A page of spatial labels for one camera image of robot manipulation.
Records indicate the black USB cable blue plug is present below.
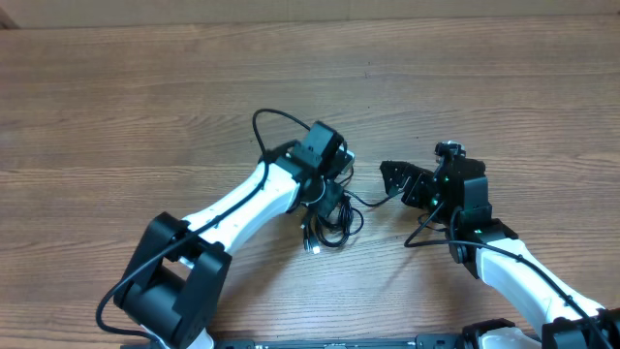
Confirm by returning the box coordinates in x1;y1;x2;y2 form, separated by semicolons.
300;194;365;254

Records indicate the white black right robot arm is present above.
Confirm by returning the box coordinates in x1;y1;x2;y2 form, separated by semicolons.
380;155;619;348

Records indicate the black USB cable silver plug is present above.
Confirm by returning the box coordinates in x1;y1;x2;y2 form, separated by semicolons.
302;167;413;249

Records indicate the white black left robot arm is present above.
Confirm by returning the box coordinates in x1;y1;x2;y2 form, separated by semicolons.
111;121;355;348

